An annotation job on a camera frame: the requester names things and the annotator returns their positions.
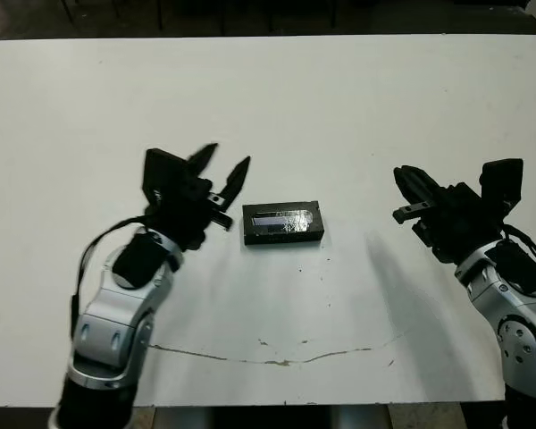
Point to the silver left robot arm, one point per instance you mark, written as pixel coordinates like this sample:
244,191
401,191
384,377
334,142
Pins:
111,313

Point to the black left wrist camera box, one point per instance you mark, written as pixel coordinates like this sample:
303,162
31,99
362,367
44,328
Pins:
165,179

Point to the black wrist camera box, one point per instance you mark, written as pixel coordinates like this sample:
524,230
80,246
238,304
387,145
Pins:
165,179
502,183

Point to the silver right robot leg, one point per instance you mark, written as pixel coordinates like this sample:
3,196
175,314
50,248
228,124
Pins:
362,420

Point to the black box lid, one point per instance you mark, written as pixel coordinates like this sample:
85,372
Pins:
281,223

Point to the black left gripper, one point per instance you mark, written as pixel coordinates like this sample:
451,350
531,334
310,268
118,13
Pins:
187,223

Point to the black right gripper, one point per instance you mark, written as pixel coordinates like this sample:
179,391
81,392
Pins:
460,223

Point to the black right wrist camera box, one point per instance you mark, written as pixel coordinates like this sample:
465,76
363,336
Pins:
502,183

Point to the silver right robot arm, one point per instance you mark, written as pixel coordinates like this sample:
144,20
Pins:
518,330

